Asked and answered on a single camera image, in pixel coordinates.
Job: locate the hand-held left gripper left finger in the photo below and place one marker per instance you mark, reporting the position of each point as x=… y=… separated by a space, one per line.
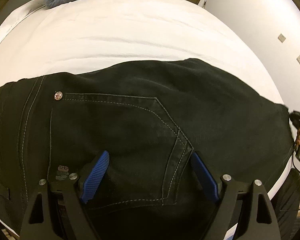
x=96 y=176

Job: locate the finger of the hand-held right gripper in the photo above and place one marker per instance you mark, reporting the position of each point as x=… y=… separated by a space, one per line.
x=297 y=117

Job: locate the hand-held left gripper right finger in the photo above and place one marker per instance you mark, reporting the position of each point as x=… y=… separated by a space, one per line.
x=205 y=177

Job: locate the bed with white sheet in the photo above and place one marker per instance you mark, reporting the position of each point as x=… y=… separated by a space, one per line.
x=130 y=32

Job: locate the black denim pants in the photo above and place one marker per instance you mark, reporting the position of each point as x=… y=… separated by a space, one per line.
x=120 y=120

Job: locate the white pillow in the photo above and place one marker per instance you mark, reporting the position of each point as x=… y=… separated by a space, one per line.
x=13 y=20

